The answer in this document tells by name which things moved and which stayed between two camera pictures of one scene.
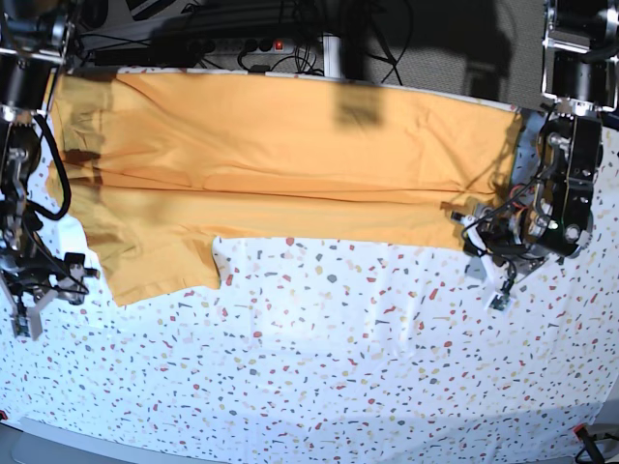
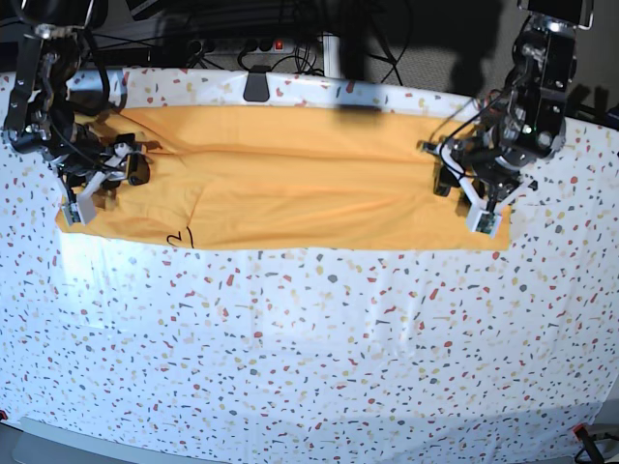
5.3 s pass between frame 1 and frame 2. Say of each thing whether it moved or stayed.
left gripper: moved
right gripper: moved
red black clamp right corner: stayed
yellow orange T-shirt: moved
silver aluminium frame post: stayed
